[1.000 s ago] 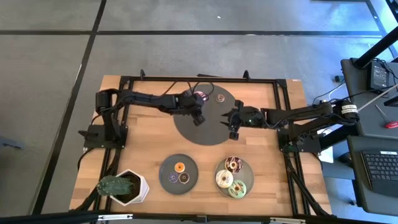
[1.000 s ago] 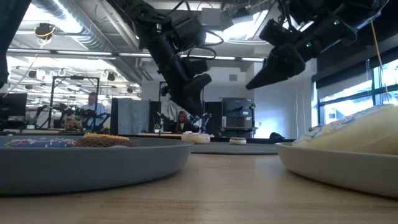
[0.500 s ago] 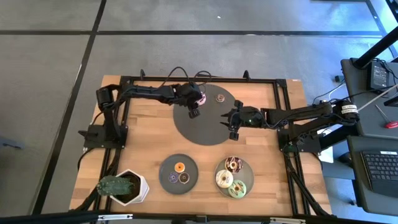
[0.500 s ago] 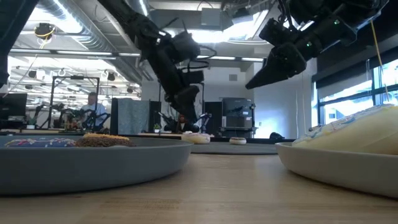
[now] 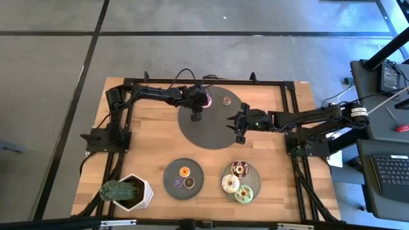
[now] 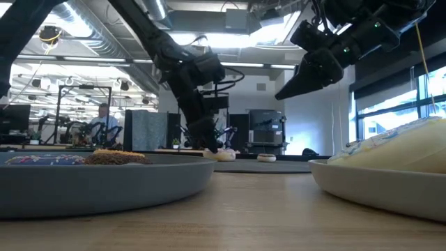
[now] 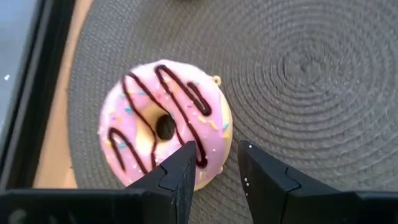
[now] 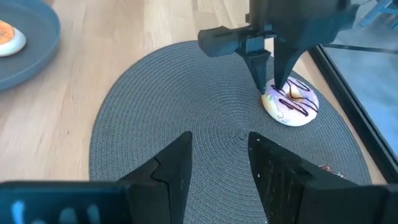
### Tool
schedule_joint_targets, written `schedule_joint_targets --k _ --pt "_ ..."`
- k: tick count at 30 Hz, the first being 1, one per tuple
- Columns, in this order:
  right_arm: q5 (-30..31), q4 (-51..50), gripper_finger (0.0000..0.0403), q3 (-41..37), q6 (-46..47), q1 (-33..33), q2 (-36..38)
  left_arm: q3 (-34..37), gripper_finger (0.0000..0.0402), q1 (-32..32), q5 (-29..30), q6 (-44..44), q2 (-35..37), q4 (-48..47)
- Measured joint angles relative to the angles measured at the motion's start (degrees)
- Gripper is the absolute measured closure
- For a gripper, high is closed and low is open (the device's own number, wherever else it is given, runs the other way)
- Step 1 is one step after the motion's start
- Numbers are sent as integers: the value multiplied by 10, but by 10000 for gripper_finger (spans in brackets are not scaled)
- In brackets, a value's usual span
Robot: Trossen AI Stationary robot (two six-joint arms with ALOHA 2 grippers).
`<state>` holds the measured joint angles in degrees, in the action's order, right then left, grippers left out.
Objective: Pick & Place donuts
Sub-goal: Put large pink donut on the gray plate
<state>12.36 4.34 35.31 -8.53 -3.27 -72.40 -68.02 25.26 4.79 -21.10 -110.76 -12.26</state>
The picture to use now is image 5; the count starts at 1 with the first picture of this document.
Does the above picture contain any round dark grey mat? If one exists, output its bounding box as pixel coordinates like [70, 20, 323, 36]
[177, 85, 244, 150]

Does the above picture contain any large green frosted donut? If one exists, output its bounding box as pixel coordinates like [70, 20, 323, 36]
[234, 184, 254, 204]

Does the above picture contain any grey side desk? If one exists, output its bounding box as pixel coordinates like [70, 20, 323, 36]
[350, 59, 409, 135]

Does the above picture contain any white rod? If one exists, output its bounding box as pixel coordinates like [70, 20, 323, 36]
[367, 85, 409, 111]

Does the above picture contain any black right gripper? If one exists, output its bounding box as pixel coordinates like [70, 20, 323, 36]
[226, 102, 274, 144]

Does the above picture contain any green cactus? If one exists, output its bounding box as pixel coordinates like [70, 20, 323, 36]
[99, 180, 139, 202]

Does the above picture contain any black keyboard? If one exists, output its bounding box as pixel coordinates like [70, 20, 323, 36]
[371, 155, 409, 203]

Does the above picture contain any dark grey round plate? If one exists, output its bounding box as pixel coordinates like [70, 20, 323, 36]
[163, 157, 205, 201]

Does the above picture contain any black electronic box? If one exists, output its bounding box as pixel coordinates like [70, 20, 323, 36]
[380, 62, 402, 93]

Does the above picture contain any white hexagonal plant pot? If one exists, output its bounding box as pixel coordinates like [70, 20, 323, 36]
[112, 173, 155, 212]

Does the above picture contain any light grey round plate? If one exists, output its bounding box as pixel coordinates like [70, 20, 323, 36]
[219, 159, 262, 204]

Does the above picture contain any black diagonal pole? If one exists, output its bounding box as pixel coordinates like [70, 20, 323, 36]
[364, 27, 409, 71]

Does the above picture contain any red-handled screwdriver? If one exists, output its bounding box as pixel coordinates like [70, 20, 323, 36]
[385, 107, 409, 133]

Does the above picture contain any large white frosted donut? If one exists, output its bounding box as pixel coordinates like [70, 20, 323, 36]
[221, 174, 240, 194]

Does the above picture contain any black aluminium table frame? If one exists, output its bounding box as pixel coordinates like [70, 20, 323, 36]
[72, 70, 341, 224]

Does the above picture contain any large chocolate sprinkled donut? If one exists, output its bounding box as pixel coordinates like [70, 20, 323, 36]
[231, 160, 250, 178]

